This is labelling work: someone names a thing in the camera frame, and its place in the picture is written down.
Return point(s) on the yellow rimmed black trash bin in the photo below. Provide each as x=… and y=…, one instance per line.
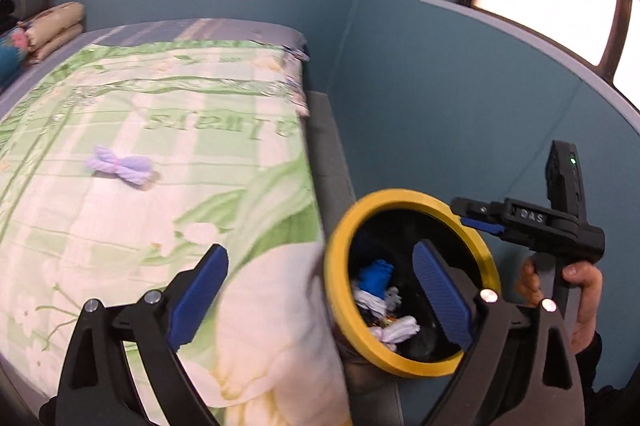
x=386, y=225

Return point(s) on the white tissue bundle pink band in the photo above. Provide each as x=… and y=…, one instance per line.
x=394, y=332

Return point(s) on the lavender foam net bundle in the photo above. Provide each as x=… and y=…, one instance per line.
x=133, y=169

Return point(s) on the green floral quilt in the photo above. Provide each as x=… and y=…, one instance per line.
x=222, y=123

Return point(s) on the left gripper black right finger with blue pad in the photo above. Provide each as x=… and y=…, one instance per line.
x=517, y=367

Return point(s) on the black tracking camera box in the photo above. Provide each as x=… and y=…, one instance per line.
x=565, y=189

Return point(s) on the person's right hand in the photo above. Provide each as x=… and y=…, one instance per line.
x=588, y=278

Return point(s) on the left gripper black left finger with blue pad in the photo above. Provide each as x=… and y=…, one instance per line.
x=96, y=386

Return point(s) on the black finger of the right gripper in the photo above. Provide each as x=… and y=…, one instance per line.
x=481, y=216

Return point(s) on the blue glove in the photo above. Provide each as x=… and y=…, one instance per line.
x=375, y=277

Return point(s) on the beige folded blanket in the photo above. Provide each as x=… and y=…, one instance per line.
x=52, y=29

